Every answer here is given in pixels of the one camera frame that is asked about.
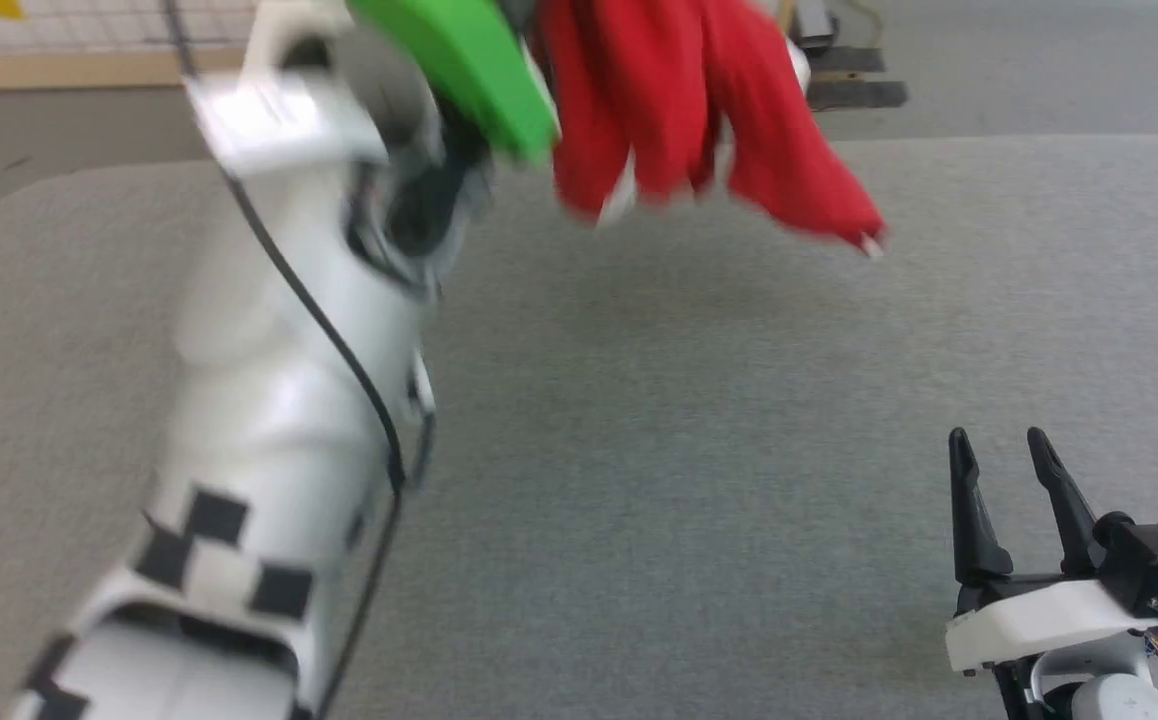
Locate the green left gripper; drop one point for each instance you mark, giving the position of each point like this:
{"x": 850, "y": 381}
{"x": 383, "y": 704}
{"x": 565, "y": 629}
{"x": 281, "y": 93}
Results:
{"x": 469, "y": 60}

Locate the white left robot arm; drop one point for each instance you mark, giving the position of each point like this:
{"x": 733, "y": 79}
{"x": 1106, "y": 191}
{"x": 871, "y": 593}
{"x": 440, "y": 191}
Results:
{"x": 259, "y": 400}

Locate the red garment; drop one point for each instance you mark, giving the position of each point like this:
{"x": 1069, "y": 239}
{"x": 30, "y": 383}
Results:
{"x": 639, "y": 90}

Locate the yellow floor object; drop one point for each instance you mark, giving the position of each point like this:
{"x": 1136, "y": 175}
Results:
{"x": 1, "y": 6}

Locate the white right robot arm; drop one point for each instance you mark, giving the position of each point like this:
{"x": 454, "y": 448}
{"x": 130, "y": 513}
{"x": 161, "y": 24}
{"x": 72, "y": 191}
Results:
{"x": 1119, "y": 698}

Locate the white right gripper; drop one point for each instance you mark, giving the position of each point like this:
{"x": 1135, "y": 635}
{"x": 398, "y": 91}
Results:
{"x": 1039, "y": 615}

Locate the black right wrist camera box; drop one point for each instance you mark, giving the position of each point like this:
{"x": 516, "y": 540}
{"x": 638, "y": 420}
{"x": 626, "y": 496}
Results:
{"x": 1154, "y": 560}

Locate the grey metal floor box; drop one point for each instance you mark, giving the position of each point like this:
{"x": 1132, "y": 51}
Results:
{"x": 813, "y": 25}

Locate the black floor mat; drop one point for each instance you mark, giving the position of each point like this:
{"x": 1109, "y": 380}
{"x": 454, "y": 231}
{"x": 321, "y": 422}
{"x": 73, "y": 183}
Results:
{"x": 854, "y": 92}

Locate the wooden mesh fence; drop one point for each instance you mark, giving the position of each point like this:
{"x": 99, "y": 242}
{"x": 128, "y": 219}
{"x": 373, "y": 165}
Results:
{"x": 59, "y": 65}

